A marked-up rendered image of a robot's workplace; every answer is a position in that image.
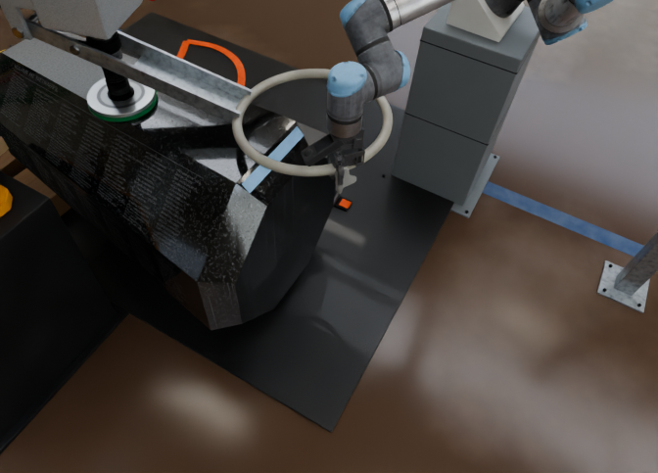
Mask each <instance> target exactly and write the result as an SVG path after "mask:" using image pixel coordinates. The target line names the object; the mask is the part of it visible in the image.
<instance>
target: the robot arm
mask: <svg viewBox="0 0 658 473"><path fill-rule="evenodd" d="M452 1H454V0H352V1H351V2H350V3H348V4H347V5H346V6H345V7H344V8H343V9H342V11H341V13H340V19H341V22H342V25H343V29H344V30H345V32H346V34H347V36H348V38H349V41H350V43H351V45H352V47H353V50H354V52H355V54H356V56H357V60H358V63H356V62H342V63H340V64H337V65H336V66H334V67H333V68H332V69H331V70H330V71H329V73H328V80H327V124H326V126H327V129H328V131H329V132H330V133H329V134H327V135H325V136H324V137H322V138H321V139H319V140H318V141H316V142H315V143H313V144H312V145H310V146H309V147H307V148H306V149H304V150H302V151H301V155H302V157H303V159H304V162H305V164H306V165H307V166H312V165H314V164H315V163H317V162H318V161H320V160H321V159H323V158H325V157H326V156H327V161H328V165H329V164H333V167H334V168H335V169H336V171H335V174H330V175H329V176H330V178H331V179H332V180H335V178H336V181H335V184H336V188H335V189H336V191H337V192H338V194H341V193H342V191H343V188H344V187H346V186H349V185H351V184H353V183H355V182H356V176H354V175H350V172H349V169H348V168H346V167H344V166H363V165H364V155H365V151H364V149H363V137H364V128H363V127H362V126H361V125H362V113H363V105H364V104H365V103H368V102H370V101H372V100H375V99H377V98H380V97H382V96H384V95H387V94H389V93H391V92H396V91H397V90H398V89H400V88H402V87H404V86H405V85H406V84H407V82H408V80H409V76H410V66H409V62H408V59H407V58H406V56H405V55H404V54H403V52H401V51H398V50H395V51H394V48H393V46H392V44H391V41H390V39H389V36H388V34H387V33H389V32H391V31H393V30H394V29H395V28H397V27H399V26H401V25H403V24H407V23H409V22H411V21H413V20H415V19H417V18H419V17H421V16H423V15H426V14H428V13H430V12H432V11H434V10H436V9H438V8H440V7H442V6H444V5H446V4H448V3H450V2H452ZM485 1H486V3H487V5H488V6H489V8H490V9H491V10H492V12H493V13H494V14H496V15H497V16H498V17H500V18H507V17H508V16H510V15H512V14H513V13H514V11H515V10H516V9H517V8H518V7H519V6H520V4H521V3H522V2H523V1H525V0H485ZM612 1H613V0H527V2H528V4H529V7H530V9H531V12H532V14H533V17H534V19H535V22H536V24H537V27H538V29H539V32H540V36H541V39H542V40H543V42H544V44H545V45H551V44H553V43H556V42H558V41H560V40H563V39H565V38H567V37H569V36H571V35H573V34H575V33H577V32H579V31H581V30H583V29H585V28H586V27H587V19H586V18H585V14H587V13H590V12H592V11H595V10H597V9H599V8H601V7H603V6H605V5H607V4H608V3H610V2H612ZM362 156H363V157H362ZM361 160H362V161H361Z"/></svg>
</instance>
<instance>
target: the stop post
mask: <svg viewBox="0 0 658 473"><path fill-rule="evenodd" d="M657 271H658V232H657V233H656V234H655V235H654V236H653V237H652V238H651V239H650V240H649V241H648V242H647V244H646V245H645V246H644V247H643V248H642V249H641V250H640V251H639V252H638V253H637V254H636V255H635V256H634V258H633V259H632V260H631V261H630V262H629V263H628V264H627V265H626V266H625V267H620V266H619V265H617V264H614V263H612V262H610V261H607V260H606V261H605V263H604V266H603V270H602V274H601V278H600V282H599V285H598V289H597V294H599V295H601V296H604V297H606V298H608V299H611V300H613V301H615V302H617V303H620V304H622V305H624V306H626V307H630V308H632V309H634V310H637V311H639V312H641V313H644V308H645V302H646V297H647V291H648V286H649V281H650V279H649V278H650V277H651V276H652V275H653V274H655V273H656V272H657Z"/></svg>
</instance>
